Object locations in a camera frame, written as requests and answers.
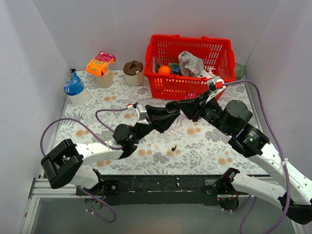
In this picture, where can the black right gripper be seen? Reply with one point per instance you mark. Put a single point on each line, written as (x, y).
(198, 107)

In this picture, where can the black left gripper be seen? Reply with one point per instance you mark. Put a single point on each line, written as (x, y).
(149, 117)

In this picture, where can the glossy black gold-trimmed case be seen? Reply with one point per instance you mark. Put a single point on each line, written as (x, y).
(172, 109)

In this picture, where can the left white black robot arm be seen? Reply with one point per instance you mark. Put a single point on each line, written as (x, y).
(67, 162)

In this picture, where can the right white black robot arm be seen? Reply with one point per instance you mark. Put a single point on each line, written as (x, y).
(293, 191)

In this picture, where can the white pump bottle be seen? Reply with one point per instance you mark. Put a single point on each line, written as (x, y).
(206, 74)

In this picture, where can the green blue packet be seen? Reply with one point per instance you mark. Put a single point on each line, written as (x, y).
(175, 69)

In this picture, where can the orange fruit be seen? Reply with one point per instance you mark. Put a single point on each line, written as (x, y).
(165, 70)

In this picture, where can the brown topped paper cup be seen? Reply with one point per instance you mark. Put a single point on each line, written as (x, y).
(134, 73)

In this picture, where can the red plastic shopping basket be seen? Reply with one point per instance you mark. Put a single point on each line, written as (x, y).
(164, 49)

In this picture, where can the beige cup under snack box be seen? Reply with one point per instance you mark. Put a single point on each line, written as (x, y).
(106, 80)

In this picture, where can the green ball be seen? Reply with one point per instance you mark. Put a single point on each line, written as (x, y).
(239, 71)

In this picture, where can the orange pink snack box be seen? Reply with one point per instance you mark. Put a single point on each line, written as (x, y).
(100, 64)

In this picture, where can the white cup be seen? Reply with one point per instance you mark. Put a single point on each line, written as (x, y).
(80, 99)

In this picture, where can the blue wrapper on white cup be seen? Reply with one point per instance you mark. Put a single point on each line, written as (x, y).
(74, 85)

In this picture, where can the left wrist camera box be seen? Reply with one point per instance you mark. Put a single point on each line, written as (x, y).
(141, 112)

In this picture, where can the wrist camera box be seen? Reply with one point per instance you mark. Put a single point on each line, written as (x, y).
(216, 86)
(141, 112)

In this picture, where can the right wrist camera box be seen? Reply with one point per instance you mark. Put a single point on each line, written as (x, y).
(216, 86)

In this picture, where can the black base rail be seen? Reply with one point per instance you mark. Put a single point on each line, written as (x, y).
(161, 189)

